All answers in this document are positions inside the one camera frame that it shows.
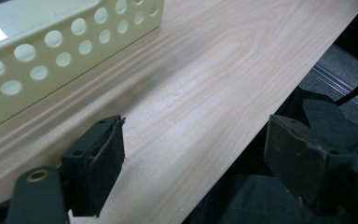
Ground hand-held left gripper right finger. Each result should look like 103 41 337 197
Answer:
263 114 358 216

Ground cream perforated plastic basket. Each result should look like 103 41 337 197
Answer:
0 0 166 135

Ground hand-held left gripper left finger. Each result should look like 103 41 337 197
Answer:
60 115 127 218

